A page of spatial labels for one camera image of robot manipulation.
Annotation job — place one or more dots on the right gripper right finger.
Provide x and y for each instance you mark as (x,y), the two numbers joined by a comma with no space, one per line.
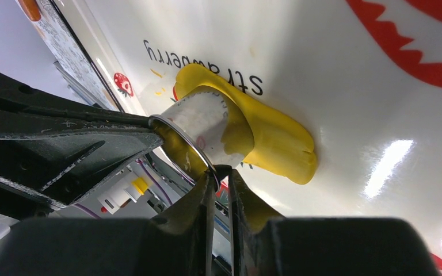
(264,242)

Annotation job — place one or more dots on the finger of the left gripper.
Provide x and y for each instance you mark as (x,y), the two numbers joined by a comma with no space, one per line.
(16,97)
(59,171)

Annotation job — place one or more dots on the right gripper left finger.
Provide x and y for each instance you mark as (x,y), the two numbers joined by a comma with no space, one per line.
(177,241)

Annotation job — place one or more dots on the yellow dough lump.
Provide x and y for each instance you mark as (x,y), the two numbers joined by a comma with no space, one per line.
(281,145)

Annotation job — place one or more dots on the metal ring cutter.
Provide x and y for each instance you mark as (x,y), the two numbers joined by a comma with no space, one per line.
(191,130)

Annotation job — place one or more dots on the strawberry print tray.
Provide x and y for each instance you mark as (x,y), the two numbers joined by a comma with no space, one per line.
(363,77)

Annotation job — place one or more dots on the white emergency stop button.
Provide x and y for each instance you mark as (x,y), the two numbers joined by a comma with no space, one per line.
(121,193)

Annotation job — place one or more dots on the floral table mat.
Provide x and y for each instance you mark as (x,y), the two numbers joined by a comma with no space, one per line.
(72,61)

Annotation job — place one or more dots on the orange handle metal scraper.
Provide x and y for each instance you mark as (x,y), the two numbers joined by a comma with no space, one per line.
(31,9)

